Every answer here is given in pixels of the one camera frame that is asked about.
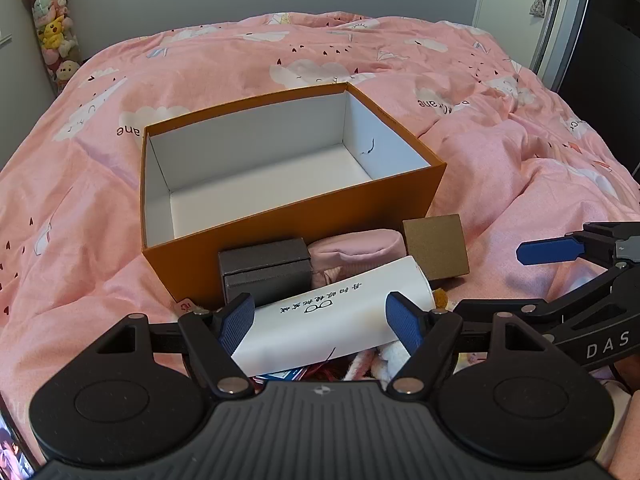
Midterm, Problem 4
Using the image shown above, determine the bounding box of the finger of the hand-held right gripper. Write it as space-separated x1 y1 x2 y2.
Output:
452 297 556 333
519 221 640 273

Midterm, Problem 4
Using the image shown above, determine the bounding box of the black phone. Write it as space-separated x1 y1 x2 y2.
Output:
0 392 38 480

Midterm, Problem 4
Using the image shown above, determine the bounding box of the pink printed blanket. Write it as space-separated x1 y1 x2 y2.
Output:
0 10 640 480

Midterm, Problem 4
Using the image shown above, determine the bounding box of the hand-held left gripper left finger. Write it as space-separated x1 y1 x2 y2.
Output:
107 294 256 398

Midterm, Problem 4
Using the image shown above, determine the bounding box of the white glasses case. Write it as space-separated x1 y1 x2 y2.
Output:
231 255 433 377

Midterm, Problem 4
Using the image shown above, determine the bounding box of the white door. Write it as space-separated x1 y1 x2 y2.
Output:
472 0 568 81

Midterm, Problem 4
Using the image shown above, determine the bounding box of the small grey box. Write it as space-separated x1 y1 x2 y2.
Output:
218 238 313 308

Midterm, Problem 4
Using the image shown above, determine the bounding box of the small brown box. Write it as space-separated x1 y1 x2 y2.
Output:
402 214 472 282

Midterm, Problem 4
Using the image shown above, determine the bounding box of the blue hang tag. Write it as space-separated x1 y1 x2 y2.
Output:
252 369 311 386

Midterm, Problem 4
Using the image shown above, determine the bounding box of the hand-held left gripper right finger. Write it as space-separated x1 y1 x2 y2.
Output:
385 291 538 400

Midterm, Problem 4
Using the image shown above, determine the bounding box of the dark wardrobe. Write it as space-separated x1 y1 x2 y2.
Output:
555 0 640 161

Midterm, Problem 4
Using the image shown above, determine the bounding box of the crochet bunny plush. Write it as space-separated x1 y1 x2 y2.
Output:
342 342 416 386

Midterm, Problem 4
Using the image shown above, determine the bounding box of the white box with orange rim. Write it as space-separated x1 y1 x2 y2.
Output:
141 81 447 311

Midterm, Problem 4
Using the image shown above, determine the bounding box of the pink fabric pouch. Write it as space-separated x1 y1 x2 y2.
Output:
307 228 408 286

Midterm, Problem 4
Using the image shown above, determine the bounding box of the dark red feather toy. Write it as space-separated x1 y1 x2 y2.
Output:
309 357 347 382

